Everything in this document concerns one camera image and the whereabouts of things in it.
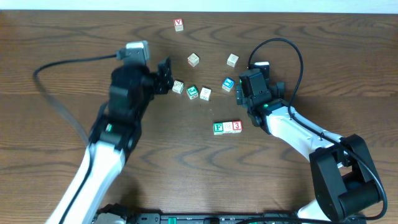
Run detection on red 3 wooden block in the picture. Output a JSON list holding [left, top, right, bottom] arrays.
[[232, 120, 243, 133]]

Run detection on plain yellowish wooden block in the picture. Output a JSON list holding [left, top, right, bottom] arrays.
[[222, 121, 234, 134]]

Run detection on green F wooden block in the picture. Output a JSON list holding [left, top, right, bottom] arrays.
[[213, 123, 224, 135]]

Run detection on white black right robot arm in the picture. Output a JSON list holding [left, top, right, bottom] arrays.
[[236, 81, 387, 223]]

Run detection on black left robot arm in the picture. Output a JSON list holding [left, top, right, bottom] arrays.
[[47, 58, 174, 223]]

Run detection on wooden block letter A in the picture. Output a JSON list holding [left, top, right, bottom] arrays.
[[172, 80, 184, 94]]

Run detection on green J wooden block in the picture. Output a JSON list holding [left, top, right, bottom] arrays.
[[187, 85, 198, 100]]

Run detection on red U wooden block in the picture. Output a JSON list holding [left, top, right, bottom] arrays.
[[187, 53, 200, 67]]

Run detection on wooden block apple picture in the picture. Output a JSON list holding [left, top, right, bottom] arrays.
[[200, 87, 211, 101]]

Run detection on blue wooden block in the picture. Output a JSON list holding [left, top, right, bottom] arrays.
[[222, 77, 234, 92]]

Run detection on plain wooden block far right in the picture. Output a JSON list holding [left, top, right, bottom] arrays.
[[227, 54, 239, 67]]

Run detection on red V wooden block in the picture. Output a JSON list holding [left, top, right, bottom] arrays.
[[174, 18, 184, 32]]

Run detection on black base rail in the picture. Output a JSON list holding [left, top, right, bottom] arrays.
[[91, 203, 368, 224]]

